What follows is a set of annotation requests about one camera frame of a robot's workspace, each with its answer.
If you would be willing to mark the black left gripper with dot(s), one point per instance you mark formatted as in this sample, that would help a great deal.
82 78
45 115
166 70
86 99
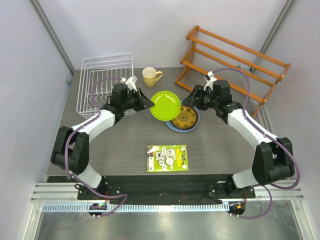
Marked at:
143 102

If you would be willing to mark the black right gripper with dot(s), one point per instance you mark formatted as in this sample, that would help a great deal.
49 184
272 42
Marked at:
201 107

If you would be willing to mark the lime green plate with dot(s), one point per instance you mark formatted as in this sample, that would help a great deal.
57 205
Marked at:
167 105

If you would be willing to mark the light blue bear plate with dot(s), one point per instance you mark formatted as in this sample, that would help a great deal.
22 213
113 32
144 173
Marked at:
197 122

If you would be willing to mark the yellow brown patterned plate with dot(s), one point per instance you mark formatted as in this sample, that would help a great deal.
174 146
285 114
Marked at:
186 118

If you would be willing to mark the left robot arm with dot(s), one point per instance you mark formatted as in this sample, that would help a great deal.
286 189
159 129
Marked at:
72 144

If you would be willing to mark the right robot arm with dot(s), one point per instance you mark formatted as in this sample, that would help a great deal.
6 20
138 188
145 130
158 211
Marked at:
273 157

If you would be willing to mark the orange wooden shelf rack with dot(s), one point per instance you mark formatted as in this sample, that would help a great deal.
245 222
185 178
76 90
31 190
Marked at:
211 52

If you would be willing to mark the yellow mug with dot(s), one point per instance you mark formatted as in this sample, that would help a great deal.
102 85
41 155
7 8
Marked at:
151 76

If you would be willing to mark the green picture box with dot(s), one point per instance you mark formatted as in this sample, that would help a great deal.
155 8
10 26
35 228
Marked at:
167 158

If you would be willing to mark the white wire dish rack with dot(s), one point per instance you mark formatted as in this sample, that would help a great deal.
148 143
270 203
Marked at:
97 77

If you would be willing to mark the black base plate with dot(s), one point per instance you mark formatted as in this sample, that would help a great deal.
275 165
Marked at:
174 189

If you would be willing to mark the aluminium frame rail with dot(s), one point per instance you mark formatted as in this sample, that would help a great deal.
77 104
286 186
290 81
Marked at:
52 34

